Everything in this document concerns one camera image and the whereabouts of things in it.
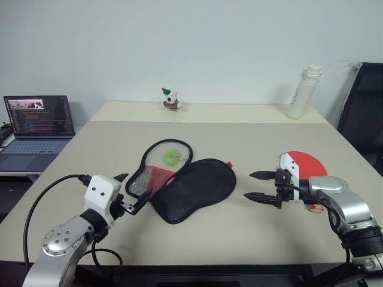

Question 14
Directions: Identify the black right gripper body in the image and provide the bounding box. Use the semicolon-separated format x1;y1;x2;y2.
273;169;293;210

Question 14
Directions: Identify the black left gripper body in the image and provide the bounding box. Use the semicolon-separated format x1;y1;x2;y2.
110;193;135;222

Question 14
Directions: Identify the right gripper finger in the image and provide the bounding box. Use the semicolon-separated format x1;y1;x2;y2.
249;170;278;181
244;193;278;206

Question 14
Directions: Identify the red table tennis paddle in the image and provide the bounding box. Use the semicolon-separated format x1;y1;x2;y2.
284;151;329;213

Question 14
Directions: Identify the green fuzzy zipper charm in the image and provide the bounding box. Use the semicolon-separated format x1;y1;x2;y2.
162;148;184;165

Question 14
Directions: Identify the black and red paddle case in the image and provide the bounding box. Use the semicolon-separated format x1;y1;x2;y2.
124;138;237;225

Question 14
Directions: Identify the white water bottle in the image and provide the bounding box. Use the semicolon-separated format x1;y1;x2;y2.
287;64;323;120

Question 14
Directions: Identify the small white plush toy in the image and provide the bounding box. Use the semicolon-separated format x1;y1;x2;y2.
160;86;183;112

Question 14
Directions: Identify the open grey laptop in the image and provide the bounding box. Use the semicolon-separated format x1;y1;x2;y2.
0;95;75;173

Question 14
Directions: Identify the black office chair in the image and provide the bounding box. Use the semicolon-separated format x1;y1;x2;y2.
337;62;383;177

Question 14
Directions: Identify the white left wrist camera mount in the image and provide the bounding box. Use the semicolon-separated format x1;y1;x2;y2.
84;175;122;227

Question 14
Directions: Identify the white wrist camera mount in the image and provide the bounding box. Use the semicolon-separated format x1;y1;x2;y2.
278;152;303;204
84;175;122;227

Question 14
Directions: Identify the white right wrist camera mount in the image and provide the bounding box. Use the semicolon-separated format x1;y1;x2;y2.
278;152;303;204

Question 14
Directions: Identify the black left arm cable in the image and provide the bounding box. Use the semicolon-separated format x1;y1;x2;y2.
23;173;123;271

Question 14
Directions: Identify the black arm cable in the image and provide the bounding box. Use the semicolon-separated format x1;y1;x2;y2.
281;179;352;265
23;173;123;271

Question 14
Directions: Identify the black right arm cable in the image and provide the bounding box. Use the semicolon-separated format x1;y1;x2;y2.
281;179;352;265

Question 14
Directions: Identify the black device with cables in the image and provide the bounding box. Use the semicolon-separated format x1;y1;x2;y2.
0;121;14;149

